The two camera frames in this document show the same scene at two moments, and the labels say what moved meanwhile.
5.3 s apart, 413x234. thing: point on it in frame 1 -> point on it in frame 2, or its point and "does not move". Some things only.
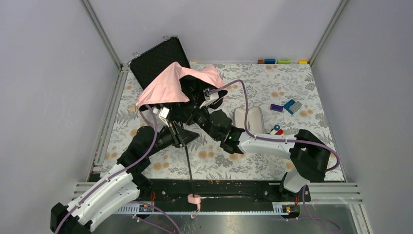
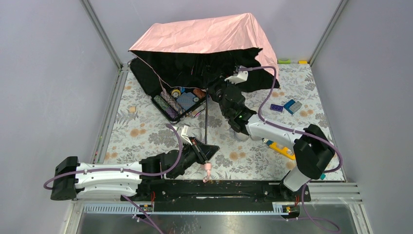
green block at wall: x=287 y=62 does not move
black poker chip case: x=146 y=67 -> x=176 y=103
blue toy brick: x=289 y=104 does not move
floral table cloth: x=279 y=100 does not move
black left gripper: x=176 y=135 -> x=196 y=149
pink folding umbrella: x=170 y=86 -> x=193 y=53
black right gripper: x=194 y=105 -> x=216 y=86
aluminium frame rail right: x=328 y=31 does not move
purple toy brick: x=276 y=107 does not move
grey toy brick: x=295 y=107 does not move
